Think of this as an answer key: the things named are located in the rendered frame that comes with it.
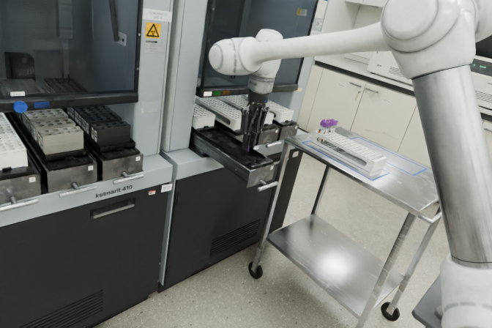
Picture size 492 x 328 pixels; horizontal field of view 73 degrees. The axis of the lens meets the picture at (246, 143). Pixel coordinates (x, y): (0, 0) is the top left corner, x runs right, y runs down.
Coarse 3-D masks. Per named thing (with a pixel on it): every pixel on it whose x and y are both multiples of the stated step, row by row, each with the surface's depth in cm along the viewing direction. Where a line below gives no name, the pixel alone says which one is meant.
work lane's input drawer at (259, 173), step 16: (192, 128) 137; (208, 128) 140; (208, 144) 129; (224, 144) 131; (240, 144) 134; (224, 160) 124; (240, 160) 119; (256, 160) 120; (272, 160) 123; (240, 176) 119; (256, 176) 118
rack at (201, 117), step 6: (198, 108) 146; (198, 114) 140; (204, 114) 140; (210, 114) 143; (192, 120) 147; (198, 120) 136; (204, 120) 138; (210, 120) 141; (192, 126) 138; (198, 126) 137; (210, 126) 142
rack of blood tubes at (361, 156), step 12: (312, 144) 143; (324, 144) 140; (336, 144) 134; (348, 144) 135; (336, 156) 135; (348, 156) 138; (360, 156) 127; (372, 156) 128; (384, 156) 130; (360, 168) 128; (372, 168) 124
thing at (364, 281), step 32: (320, 160) 134; (320, 192) 188; (384, 192) 116; (416, 192) 121; (320, 224) 185; (256, 256) 172; (288, 256) 157; (320, 256) 161; (352, 256) 165; (416, 256) 153; (352, 288) 146; (384, 288) 149
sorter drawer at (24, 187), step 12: (24, 168) 90; (36, 168) 93; (0, 180) 85; (12, 180) 86; (24, 180) 88; (36, 180) 91; (0, 192) 86; (12, 192) 88; (24, 192) 90; (36, 192) 92; (12, 204) 85; (24, 204) 87
